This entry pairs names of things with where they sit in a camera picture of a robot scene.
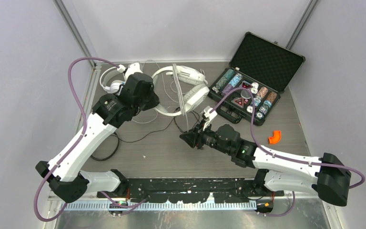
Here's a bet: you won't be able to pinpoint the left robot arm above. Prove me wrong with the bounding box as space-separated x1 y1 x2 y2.
36 73 159 203

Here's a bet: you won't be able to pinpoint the grey headphone cable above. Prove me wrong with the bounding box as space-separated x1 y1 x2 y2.
170 64 192 134

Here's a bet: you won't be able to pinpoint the orange curved plastic piece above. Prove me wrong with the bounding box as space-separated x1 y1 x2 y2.
268 130 282 145

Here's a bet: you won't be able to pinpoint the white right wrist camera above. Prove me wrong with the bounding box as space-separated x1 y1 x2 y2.
201 106 218 131

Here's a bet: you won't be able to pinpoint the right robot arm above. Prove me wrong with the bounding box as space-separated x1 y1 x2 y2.
179 125 351 207

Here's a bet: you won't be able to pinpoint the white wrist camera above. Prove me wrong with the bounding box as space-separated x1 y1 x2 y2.
201 106 218 131
116 62 142 81

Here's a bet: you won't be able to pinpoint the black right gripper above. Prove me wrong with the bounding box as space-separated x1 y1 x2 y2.
180 118 232 156

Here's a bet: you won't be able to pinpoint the white headphone cable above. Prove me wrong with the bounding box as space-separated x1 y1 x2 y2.
130 59 207 125

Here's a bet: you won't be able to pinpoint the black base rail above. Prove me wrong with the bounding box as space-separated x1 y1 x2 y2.
106 178 284 204

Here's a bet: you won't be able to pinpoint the large white grey headphones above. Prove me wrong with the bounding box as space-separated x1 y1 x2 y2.
152 64 210 117

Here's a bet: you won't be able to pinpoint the black headphones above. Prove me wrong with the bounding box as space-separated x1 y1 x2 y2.
90 134 121 162

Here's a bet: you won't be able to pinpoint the small white headphones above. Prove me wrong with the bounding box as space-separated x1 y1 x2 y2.
99 65 127 94

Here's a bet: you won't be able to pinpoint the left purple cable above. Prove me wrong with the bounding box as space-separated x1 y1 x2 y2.
33 57 123 222

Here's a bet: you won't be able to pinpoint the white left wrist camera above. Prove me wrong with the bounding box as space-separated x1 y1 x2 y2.
116 62 142 81

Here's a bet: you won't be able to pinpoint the black poker chip case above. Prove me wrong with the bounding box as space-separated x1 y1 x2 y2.
208 32 305 126

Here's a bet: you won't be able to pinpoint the black headphone cable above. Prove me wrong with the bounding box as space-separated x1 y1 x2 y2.
116 109 203 144

